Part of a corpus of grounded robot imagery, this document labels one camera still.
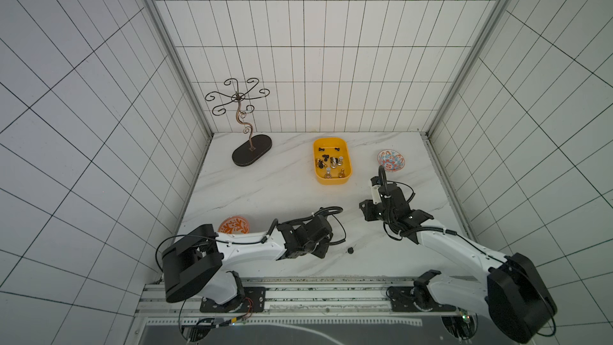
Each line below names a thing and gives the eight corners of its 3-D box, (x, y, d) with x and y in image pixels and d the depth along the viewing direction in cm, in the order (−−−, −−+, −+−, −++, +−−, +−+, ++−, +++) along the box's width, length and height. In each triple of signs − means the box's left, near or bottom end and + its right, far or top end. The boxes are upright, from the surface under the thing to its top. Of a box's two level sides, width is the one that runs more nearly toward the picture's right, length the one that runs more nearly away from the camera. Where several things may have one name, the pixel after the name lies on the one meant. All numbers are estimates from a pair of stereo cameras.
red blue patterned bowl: (380, 172, 107) (382, 166, 103) (376, 155, 113) (378, 149, 109) (403, 172, 107) (406, 166, 103) (398, 155, 113) (401, 149, 109)
